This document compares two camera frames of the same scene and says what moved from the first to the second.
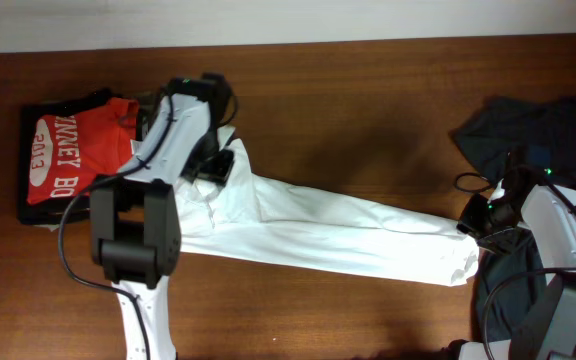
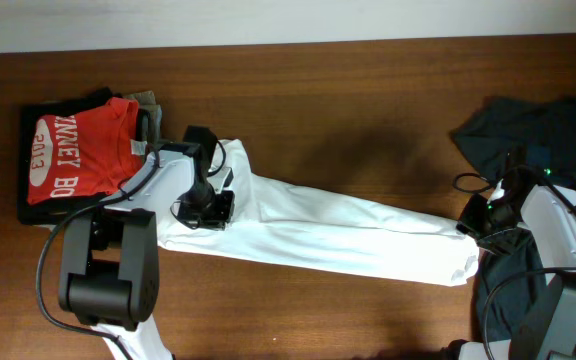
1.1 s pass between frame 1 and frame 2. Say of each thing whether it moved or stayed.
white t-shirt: stayed
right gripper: stayed
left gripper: moved
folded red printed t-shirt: stayed
